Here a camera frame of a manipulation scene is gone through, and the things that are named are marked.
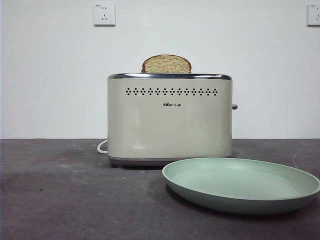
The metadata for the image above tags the light brown bread slice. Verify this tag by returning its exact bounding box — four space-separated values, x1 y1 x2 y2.
142 55 193 74

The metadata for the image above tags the pale green round plate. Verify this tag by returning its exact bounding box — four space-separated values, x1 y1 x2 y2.
161 156 320 216

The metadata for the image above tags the cream two-slot toaster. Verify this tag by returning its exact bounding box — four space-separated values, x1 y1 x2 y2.
107 72 235 167

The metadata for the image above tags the white toaster power cord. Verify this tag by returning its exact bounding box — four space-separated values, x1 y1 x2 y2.
96 139 109 155

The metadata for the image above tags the white wall socket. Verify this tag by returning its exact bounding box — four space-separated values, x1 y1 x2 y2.
93 2 117 27
307 3 320 27

